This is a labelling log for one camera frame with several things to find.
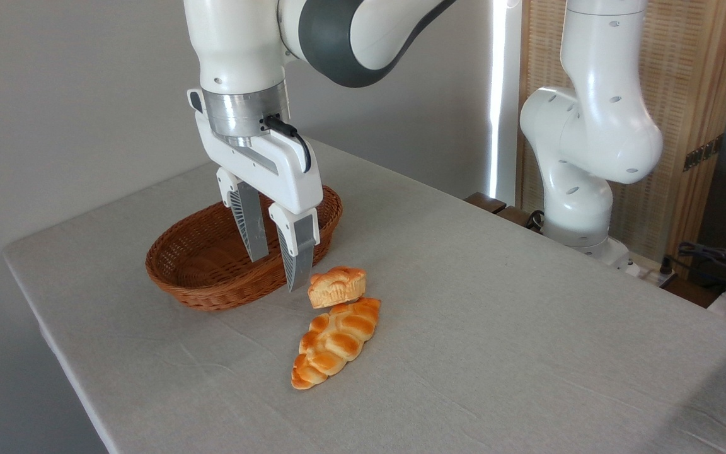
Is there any black metal screen hinge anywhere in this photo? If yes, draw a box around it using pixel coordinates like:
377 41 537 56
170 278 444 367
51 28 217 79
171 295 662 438
683 134 725 173

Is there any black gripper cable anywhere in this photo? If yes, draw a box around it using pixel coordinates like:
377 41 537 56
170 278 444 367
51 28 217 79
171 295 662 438
261 115 313 173

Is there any brown wicker oval basket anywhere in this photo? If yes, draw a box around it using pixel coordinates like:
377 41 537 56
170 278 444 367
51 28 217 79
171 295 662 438
145 185 343 312

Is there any dark brown wooden block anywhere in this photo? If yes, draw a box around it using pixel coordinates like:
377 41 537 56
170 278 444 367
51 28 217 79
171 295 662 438
495 205 544 233
464 192 508 216

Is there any wooden rattan folding screen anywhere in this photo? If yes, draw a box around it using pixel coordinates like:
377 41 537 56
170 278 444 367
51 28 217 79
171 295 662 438
516 0 726 264

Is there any black cable bundle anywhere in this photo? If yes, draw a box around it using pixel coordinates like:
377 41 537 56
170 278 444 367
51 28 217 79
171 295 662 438
661 241 726 298

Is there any grey tablecloth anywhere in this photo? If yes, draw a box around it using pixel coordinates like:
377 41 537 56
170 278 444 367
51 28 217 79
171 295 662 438
2 138 726 454

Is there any small round bread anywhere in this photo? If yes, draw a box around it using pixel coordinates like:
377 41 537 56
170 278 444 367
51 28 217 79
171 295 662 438
307 266 368 310

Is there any long braided bread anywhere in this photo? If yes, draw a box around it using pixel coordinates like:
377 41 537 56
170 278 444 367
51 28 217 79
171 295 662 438
291 297 382 391

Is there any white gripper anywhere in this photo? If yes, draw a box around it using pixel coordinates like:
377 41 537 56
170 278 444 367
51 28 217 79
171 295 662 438
187 88 325 293

